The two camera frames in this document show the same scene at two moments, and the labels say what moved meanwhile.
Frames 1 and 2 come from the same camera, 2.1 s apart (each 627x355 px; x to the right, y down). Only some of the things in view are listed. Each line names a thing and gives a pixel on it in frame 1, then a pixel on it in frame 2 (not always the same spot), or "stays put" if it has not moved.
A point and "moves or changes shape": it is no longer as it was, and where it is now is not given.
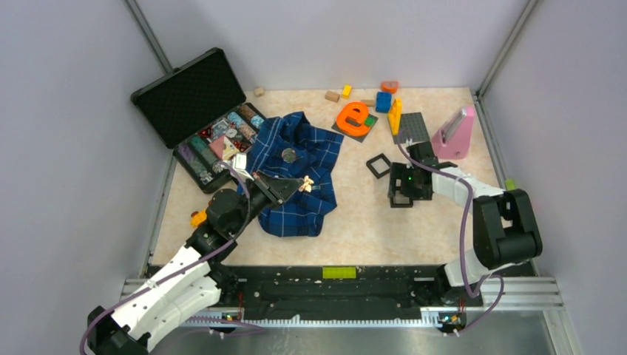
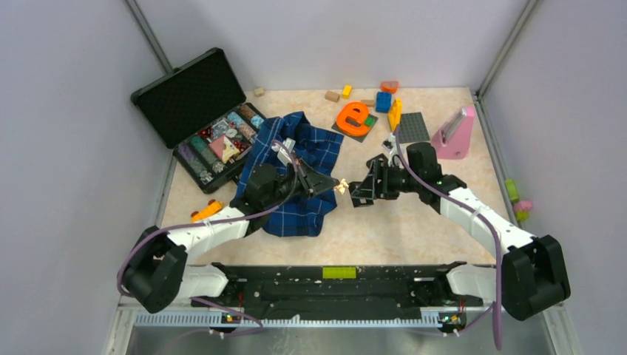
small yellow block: (347, 91) stays put
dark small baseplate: (359, 137) stays put
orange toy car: (197, 217) stays put
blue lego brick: (383, 103) stays put
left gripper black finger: (283, 188) → (319, 183)
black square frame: (392, 193) → (362, 196)
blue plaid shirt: (290, 146) stays put
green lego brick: (369, 121) stays put
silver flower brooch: (307, 186) moves or changes shape
